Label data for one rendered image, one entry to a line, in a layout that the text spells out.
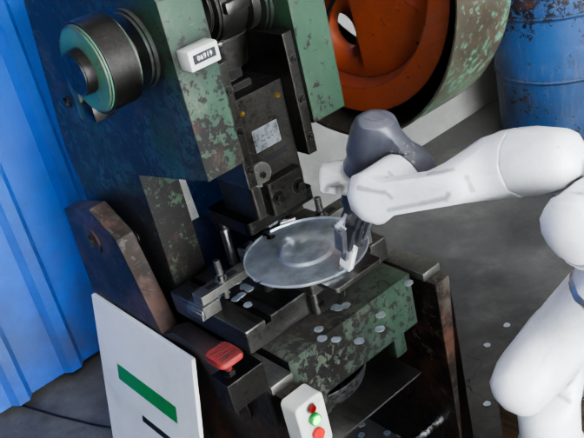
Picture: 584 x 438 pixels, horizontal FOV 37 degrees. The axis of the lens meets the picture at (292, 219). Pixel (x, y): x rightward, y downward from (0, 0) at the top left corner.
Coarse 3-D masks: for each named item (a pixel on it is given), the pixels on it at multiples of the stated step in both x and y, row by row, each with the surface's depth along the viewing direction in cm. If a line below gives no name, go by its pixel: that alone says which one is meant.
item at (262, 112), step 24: (240, 96) 181; (264, 96) 185; (264, 120) 186; (288, 120) 190; (264, 144) 188; (288, 144) 192; (264, 168) 188; (288, 168) 192; (240, 192) 192; (264, 192) 189; (288, 192) 192; (264, 216) 193
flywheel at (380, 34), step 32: (352, 0) 202; (384, 0) 194; (416, 0) 187; (448, 0) 175; (384, 32) 199; (416, 32) 191; (448, 32) 180; (352, 64) 213; (384, 64) 204; (416, 64) 191; (352, 96) 213; (384, 96) 204
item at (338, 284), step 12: (360, 264) 189; (372, 264) 188; (348, 276) 185; (360, 276) 186; (300, 288) 198; (312, 288) 195; (324, 288) 185; (336, 288) 183; (312, 300) 196; (324, 300) 198; (336, 300) 201; (312, 312) 199
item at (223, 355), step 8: (224, 344) 177; (232, 344) 177; (208, 352) 176; (216, 352) 175; (224, 352) 175; (232, 352) 174; (240, 352) 174; (208, 360) 175; (216, 360) 173; (224, 360) 172; (232, 360) 172; (224, 368) 172
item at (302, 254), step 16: (288, 224) 210; (304, 224) 209; (320, 224) 207; (256, 240) 206; (272, 240) 206; (288, 240) 204; (304, 240) 201; (320, 240) 200; (256, 256) 200; (272, 256) 199; (288, 256) 196; (304, 256) 195; (320, 256) 193; (336, 256) 193; (256, 272) 194; (272, 272) 193; (288, 272) 192; (304, 272) 190; (320, 272) 189; (336, 272) 187; (288, 288) 186
